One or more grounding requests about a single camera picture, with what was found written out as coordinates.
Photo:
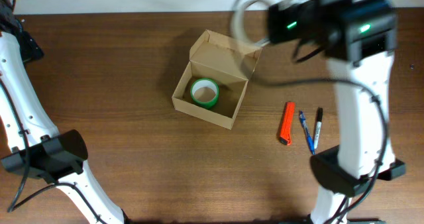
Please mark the white masking tape roll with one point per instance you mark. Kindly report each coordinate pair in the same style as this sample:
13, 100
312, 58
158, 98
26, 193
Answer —
237, 23

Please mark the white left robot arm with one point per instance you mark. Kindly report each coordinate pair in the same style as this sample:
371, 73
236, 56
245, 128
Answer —
44, 157

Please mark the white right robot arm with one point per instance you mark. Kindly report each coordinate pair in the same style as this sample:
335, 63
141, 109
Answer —
358, 40

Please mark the black silver marker pen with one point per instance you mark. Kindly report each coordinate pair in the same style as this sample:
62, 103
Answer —
318, 124

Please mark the green tape roll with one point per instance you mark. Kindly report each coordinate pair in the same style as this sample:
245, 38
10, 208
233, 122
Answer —
205, 93

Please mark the blue ballpoint pen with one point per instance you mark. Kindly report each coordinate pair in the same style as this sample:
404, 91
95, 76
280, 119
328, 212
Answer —
307, 133

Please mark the brown cardboard box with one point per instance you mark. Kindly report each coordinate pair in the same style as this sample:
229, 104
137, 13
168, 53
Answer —
230, 63

